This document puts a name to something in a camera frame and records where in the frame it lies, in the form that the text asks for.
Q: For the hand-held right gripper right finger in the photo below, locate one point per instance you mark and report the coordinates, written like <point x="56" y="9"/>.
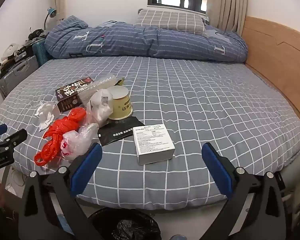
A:
<point x="217" y="171"/>

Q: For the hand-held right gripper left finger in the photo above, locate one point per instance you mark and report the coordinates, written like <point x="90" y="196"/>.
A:
<point x="86" y="166"/>

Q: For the clear red printed plastic bag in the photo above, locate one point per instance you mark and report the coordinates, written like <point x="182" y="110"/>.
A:
<point x="77" y="140"/>

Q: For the white tissue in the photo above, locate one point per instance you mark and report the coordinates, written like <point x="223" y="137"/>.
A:
<point x="46" y="113"/>

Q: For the black packet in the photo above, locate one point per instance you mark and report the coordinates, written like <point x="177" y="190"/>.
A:
<point x="117" y="132"/>

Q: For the white plastic bag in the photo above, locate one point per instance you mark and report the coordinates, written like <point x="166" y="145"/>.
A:
<point x="100" y="107"/>

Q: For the brown cardboard box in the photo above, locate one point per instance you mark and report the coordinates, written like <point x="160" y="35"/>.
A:
<point x="68" y="97"/>

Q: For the white cardboard box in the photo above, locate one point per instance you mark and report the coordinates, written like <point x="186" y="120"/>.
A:
<point x="153" y="142"/>

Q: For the black lined trash bin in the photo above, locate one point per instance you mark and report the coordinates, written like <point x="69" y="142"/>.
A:
<point x="130" y="226"/>

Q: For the clear bubble wrap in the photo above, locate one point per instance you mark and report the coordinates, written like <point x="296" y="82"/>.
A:
<point x="100" y="85"/>

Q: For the grey suitcase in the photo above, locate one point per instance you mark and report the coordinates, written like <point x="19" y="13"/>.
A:
<point x="17" y="75"/>

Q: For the grey checked bed mattress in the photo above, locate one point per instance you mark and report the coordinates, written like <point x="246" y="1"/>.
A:
<point x="195" y="105"/>

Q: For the white plush toy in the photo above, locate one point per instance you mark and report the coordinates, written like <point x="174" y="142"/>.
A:
<point x="11" y="50"/>

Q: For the teal suitcase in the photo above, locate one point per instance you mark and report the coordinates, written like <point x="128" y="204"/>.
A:
<point x="41" y="52"/>

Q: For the black device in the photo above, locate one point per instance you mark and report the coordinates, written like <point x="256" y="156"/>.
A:
<point x="36" y="33"/>

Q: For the blue desk lamp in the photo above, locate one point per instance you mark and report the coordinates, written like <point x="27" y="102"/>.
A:
<point x="51" y="12"/>

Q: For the blue striped quilt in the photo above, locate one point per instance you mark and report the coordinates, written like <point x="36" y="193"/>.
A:
<point x="130" y="41"/>

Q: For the grey checked pillow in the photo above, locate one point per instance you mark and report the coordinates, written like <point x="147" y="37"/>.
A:
<point x="170" y="20"/>

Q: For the wooden bed frame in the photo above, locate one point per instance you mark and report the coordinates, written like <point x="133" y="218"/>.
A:
<point x="272" y="55"/>

